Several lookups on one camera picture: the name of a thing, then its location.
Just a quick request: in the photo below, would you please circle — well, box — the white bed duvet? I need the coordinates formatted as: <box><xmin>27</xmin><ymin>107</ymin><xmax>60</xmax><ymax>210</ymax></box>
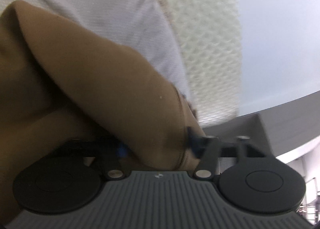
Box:
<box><xmin>1</xmin><ymin>0</ymin><xmax>191</xmax><ymax>99</ymax></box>

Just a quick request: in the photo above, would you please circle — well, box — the brown zip hoodie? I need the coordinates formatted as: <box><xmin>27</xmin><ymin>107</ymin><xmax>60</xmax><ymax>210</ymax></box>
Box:
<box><xmin>1</xmin><ymin>1</ymin><xmax>204</xmax><ymax>224</ymax></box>

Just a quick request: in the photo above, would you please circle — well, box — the cream quilted headboard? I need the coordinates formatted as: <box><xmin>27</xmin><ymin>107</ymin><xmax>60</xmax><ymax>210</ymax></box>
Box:
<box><xmin>159</xmin><ymin>0</ymin><xmax>242</xmax><ymax>127</ymax></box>

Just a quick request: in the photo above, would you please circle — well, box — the grey wardrobe cabinet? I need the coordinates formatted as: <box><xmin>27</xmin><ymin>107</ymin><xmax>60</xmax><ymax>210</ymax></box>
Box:
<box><xmin>204</xmin><ymin>92</ymin><xmax>319</xmax><ymax>163</ymax></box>

